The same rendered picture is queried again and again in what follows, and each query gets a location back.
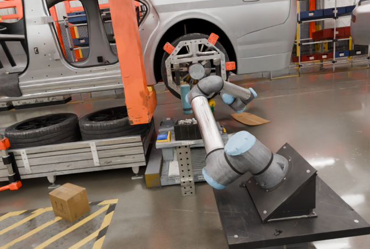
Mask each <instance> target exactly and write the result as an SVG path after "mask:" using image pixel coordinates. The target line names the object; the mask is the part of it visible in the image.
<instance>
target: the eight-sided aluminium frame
mask: <svg viewBox="0 0 370 249"><path fill-rule="evenodd" d="M195 41H196V42H195ZM200 41H201V42H200ZM185 42H186V44H185ZM190 42H191V43H190ZM207 43H208V44H207ZM195 44H205V45H206V46H207V47H210V46H213V47H215V46H214V45H213V44H211V43H210V42H208V40H207V39H197V40H188V41H181V42H180V43H179V44H178V45H177V47H176V48H175V49H174V51H173V52H172V53H171V54H170V56H169V57H168V58H167V60H166V61H165V63H166V72H167V80H168V85H169V87H170V88H172V89H173V90H174V91H176V92H177V93H179V94H181V91H180V88H177V87H176V85H175V84H174V83H173V82H172V73H171V65H170V62H171V60H172V59H173V57H174V56H175V55H176V54H177V53H178V51H179V50H180V49H181V48H182V46H186V45H195ZM215 48H216V47H215ZM216 49H217V48H216ZM176 50H177V51H176ZM217 50H218V52H219V53H220V54H221V58H220V70H221V78H222V79H223V80H224V81H225V80H226V67H225V55H224V54H223V53H222V52H221V51H220V50H219V49H217ZM172 54H174V55H172ZM213 94H214V93H212V94H210V95H209V96H208V97H207V98H210V97H212V96H213Z"/></svg>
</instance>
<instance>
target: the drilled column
mask: <svg viewBox="0 0 370 249"><path fill-rule="evenodd" d="M176 152H177V160H178V168H179V177H180V182H181V190H182V197H185V196H195V186H194V177H193V168H192V158H191V149H190V145H184V146H178V147H176Z"/></svg>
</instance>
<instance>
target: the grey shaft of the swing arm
mask: <svg viewBox="0 0 370 249"><path fill-rule="evenodd" d="M2 139H4V138H3V135H2V134H0V140H2ZM2 154H3V157H2V160H3V163H4V165H6V166H7V170H8V173H9V175H8V179H9V183H12V184H14V183H17V181H20V182H21V181H22V180H21V177H20V173H19V170H18V167H17V164H16V161H15V157H14V154H13V152H10V153H9V152H8V151H7V149H4V150H2Z"/></svg>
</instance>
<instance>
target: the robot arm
mask: <svg viewBox="0 0 370 249"><path fill-rule="evenodd" d="M212 93H218V95H220V97H221V98H222V100H223V102H224V103H226V104H228V105H229V106H230V107H231V108H232V109H233V110H234V111H236V112H237V113H241V112H243V111H244V110H245V108H246V105H247V104H248V103H250V102H251V101H252V100H253V99H254V98H255V97H256V96H257V94H256V92H255V91H254V90H253V89H252V88H248V89H245V88H242V87H240V86H237V85H234V84H232V83H229V82H226V81H224V80H223V79H222V78H221V77H220V76H217V75H212V76H209V77H206V78H204V79H202V80H200V81H199V82H198V83H197V84H196V85H195V87H194V88H193V89H192V90H191V91H189V92H188V94H187V95H186V102H187V103H188V105H189V106H190V107H191V108H193V111H194V115H195V118H196V120H197V124H198V127H199V130H200V134H201V136H202V140H203V143H204V146H205V149H206V153H207V155H206V156H205V161H206V166H205V167H204V168H203V176H204V178H205V180H206V181H207V183H208V184H209V185H211V186H212V187H213V188H216V189H218V190H221V189H223V188H225V187H227V186H228V185H230V184H231V183H233V182H234V181H235V180H237V179H238V178H239V177H241V176H242V175H244V174H245V173H246V172H247V171H249V172H250V173H251V174H252V175H253V176H254V178H255V180H256V181H257V183H258V185H259V186H261V187H262V188H265V189H268V188H272V187H274V186H276V185H277V184H278V183H279V182H280V181H281V180H282V179H283V178H284V177H285V175H286V173H287V170H288V167H289V163H288V161H287V159H285V158H284V157H283V156H281V155H279V154H275V153H273V152H271V151H270V150H269V149H268V148H267V147H266V146H265V145H263V144H262V143H261V142H260V141H259V140H257V139H256V138H255V136H253V135H251V134H250V133H248V132H246V131H240V132H238V133H236V134H234V135H233V136H232V137H231V138H230V139H229V140H228V141H227V144H226V145H225V144H224V141H223V140H222V137H221V134H220V131H219V129H218V127H217V124H216V122H215V119H214V116H213V113H212V111H211V109H210V106H209V103H208V100H207V97H208V96H209V95H210V94H212ZM236 97H237V98H238V99H237V98H236Z"/></svg>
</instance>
